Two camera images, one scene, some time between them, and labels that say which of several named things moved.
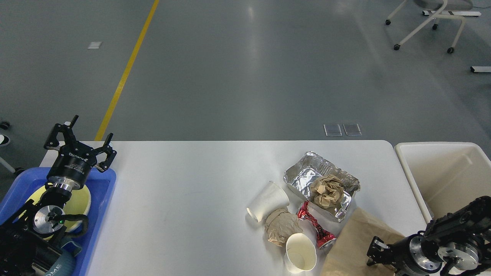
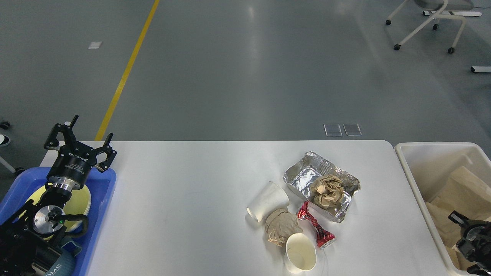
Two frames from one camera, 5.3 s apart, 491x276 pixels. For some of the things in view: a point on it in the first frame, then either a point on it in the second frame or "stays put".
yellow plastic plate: (79, 202) stays put
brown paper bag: (347, 255) to (467, 194)
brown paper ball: (327, 190) stays put
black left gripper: (70, 168) stays put
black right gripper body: (406, 257) to (475, 244)
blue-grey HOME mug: (64, 266) stays put
